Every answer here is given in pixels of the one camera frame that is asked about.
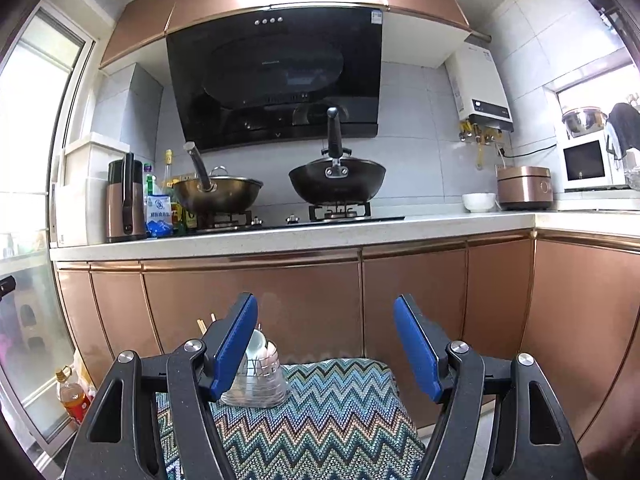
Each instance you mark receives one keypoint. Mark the dark hanging garment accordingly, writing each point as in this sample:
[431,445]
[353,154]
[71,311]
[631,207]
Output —
[625,127]

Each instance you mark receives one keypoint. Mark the black wok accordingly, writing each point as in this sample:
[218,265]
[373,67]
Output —
[340,185]

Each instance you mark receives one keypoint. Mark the copper and black kettle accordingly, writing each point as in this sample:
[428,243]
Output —
[120,205]

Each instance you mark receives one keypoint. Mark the black range hood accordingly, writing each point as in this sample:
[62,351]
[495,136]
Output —
[275,75]

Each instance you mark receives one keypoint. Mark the orange drink bottle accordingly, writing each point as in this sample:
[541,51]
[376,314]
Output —
[74,400]

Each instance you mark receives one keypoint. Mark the zigzag patterned cloth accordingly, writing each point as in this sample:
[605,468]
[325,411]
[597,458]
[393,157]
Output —
[325,420]

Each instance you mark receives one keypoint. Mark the bronze wok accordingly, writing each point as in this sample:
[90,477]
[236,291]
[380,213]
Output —
[225,195]

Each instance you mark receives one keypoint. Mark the steel pot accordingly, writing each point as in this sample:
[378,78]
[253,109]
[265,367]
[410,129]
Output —
[582,122]

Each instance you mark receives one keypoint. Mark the yellow cap bottle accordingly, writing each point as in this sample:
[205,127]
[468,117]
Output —
[168,170]

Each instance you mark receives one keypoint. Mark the brass pipe valves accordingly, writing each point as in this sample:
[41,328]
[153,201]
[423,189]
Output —
[479,137]

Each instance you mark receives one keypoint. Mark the white box casing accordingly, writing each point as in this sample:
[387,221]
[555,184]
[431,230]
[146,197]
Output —
[85,185]

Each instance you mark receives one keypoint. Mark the dark bottle with yellow label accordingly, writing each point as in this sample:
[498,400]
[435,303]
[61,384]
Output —
[190,220]

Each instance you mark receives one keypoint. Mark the white bowl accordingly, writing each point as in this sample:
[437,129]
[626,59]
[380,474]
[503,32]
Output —
[479,202]

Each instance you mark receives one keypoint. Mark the glass balcony door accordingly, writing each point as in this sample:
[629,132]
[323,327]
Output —
[40,110]

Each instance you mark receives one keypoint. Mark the white water heater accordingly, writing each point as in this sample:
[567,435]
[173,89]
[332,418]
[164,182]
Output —
[480,90]

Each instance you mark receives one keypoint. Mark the white microwave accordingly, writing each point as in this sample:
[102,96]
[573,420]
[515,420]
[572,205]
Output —
[590,162]

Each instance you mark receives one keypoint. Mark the white ceramic spoon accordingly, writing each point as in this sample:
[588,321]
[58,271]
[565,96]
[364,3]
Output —
[256,342]
[272,352]

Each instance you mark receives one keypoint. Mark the copper rice cooker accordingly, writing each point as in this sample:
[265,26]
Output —
[525,190]

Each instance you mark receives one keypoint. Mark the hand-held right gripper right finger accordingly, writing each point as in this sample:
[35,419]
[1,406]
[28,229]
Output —
[417,350]

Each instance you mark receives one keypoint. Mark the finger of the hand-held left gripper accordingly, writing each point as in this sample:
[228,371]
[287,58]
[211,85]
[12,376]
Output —
[6,288]

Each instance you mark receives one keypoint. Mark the blue and white salt bag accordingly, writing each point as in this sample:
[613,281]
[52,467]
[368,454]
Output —
[160,215]

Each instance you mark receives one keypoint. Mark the black gas stove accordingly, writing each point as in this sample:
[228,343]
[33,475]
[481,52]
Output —
[280,224]

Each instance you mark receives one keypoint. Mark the green cap bottle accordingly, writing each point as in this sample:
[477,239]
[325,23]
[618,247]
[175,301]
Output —
[149,180]

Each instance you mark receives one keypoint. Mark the copper lower cabinets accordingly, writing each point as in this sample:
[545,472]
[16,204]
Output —
[310,290]

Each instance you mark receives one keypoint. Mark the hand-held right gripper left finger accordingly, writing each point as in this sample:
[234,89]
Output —
[235,345]

